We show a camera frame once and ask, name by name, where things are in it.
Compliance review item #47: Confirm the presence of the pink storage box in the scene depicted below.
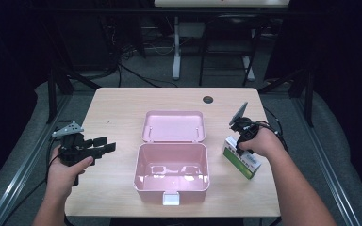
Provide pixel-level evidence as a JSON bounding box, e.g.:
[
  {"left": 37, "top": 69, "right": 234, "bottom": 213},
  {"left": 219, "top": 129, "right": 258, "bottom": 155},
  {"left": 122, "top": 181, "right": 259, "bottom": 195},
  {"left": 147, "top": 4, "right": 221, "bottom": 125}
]
[{"left": 133, "top": 109, "right": 211, "bottom": 207}]

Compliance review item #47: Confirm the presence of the person's left hand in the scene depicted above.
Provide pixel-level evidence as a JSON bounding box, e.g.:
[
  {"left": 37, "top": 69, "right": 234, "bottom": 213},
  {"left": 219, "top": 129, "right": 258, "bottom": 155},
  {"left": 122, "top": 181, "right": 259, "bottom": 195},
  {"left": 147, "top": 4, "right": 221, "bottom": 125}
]
[{"left": 45, "top": 145, "right": 94, "bottom": 202}]

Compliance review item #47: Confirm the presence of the thin black floor cable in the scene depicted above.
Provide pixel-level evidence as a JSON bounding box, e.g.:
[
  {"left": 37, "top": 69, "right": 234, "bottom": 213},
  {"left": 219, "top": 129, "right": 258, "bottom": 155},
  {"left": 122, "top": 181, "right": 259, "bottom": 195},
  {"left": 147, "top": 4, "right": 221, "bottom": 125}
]
[
  {"left": 262, "top": 105, "right": 281, "bottom": 126},
  {"left": 2, "top": 178, "right": 49, "bottom": 226}
]

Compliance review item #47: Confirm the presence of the black metal chair frame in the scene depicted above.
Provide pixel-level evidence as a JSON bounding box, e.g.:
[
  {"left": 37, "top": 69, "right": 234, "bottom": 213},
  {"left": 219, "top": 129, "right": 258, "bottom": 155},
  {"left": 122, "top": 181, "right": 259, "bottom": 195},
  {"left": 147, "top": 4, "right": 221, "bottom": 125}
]
[{"left": 198, "top": 12, "right": 262, "bottom": 88}]

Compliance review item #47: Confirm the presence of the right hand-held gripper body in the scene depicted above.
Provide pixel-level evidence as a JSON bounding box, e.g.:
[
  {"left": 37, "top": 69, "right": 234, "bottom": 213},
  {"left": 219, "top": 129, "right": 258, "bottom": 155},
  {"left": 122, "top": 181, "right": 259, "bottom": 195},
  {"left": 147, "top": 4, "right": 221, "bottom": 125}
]
[{"left": 228, "top": 101, "right": 260, "bottom": 142}]

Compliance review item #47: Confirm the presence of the white floor cable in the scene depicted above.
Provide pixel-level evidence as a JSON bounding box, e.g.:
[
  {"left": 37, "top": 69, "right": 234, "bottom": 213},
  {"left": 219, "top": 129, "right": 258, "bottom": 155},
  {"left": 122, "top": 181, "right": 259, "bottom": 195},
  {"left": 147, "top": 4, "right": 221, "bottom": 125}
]
[{"left": 146, "top": 40, "right": 175, "bottom": 57}]

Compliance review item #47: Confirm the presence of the person's right hand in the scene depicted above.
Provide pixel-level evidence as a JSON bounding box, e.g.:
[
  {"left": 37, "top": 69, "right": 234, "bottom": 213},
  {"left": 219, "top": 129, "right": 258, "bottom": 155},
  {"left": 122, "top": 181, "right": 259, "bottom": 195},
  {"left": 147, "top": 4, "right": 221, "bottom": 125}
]
[{"left": 239, "top": 126, "right": 287, "bottom": 161}]

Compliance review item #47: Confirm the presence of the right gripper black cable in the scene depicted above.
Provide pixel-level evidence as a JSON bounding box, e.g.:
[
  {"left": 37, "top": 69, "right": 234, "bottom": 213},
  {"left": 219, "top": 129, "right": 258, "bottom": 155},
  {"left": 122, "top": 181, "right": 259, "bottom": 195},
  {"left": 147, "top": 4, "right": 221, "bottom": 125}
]
[{"left": 254, "top": 120, "right": 290, "bottom": 153}]

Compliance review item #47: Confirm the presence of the white desk top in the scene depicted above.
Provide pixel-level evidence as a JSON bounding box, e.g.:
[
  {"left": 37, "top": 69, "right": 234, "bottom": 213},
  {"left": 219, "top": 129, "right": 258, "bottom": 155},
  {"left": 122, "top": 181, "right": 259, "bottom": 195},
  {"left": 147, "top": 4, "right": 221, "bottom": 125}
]
[{"left": 154, "top": 0, "right": 291, "bottom": 8}]

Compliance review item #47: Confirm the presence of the thick black floor cable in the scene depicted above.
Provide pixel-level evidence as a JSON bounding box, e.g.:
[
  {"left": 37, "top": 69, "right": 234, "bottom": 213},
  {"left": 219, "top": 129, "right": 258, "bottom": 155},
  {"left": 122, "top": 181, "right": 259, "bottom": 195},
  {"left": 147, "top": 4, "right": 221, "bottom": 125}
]
[{"left": 117, "top": 61, "right": 179, "bottom": 89}]

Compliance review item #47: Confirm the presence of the black metal frame strut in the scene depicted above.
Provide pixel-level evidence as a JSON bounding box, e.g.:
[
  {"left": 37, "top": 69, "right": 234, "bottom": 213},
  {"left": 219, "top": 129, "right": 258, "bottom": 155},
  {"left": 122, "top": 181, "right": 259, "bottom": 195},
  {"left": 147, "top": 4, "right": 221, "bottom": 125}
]
[
  {"left": 45, "top": 60, "right": 102, "bottom": 125},
  {"left": 257, "top": 67, "right": 315, "bottom": 128}
]

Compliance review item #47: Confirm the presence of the aluminium floor rail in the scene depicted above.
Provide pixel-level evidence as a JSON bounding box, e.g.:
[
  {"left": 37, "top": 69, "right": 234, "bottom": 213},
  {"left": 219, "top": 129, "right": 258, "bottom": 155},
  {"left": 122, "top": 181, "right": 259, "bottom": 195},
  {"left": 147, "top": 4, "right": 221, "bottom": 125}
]
[
  {"left": 0, "top": 93, "right": 74, "bottom": 226},
  {"left": 290, "top": 97, "right": 362, "bottom": 226}
]

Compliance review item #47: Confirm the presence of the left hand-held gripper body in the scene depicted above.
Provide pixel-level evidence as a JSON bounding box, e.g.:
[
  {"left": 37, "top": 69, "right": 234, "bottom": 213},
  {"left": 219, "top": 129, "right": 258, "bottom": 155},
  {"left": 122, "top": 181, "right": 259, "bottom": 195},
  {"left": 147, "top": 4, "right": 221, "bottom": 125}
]
[{"left": 51, "top": 121, "right": 103, "bottom": 168}]

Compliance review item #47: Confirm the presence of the green and white medicine box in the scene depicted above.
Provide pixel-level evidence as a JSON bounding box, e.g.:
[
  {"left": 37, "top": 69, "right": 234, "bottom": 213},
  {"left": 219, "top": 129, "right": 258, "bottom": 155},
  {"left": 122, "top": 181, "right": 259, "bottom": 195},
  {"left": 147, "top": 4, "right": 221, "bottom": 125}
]
[{"left": 222, "top": 135, "right": 262, "bottom": 181}]

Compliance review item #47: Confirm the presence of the long white desk leg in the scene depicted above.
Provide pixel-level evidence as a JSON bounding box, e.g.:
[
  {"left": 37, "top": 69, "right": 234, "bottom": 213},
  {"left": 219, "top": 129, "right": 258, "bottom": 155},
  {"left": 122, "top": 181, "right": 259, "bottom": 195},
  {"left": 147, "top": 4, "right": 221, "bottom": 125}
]
[{"left": 172, "top": 16, "right": 183, "bottom": 81}]

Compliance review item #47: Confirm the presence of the short white desk leg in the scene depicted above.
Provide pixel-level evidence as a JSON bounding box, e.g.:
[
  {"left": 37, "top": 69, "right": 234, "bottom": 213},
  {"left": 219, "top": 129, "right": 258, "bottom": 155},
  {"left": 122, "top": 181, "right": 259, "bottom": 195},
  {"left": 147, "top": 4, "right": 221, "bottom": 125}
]
[{"left": 241, "top": 56, "right": 255, "bottom": 82}]

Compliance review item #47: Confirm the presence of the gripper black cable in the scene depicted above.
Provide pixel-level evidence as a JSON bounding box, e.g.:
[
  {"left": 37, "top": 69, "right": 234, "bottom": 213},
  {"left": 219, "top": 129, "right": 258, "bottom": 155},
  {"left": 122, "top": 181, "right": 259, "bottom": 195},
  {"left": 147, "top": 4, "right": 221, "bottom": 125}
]
[
  {"left": 254, "top": 120, "right": 290, "bottom": 153},
  {"left": 44, "top": 127, "right": 61, "bottom": 184}
]

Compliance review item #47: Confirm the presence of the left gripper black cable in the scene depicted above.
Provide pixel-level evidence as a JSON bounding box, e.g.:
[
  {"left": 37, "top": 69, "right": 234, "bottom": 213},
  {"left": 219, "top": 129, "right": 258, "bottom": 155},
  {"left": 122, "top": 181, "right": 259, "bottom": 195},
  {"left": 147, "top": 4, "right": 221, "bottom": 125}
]
[{"left": 44, "top": 127, "right": 61, "bottom": 184}]

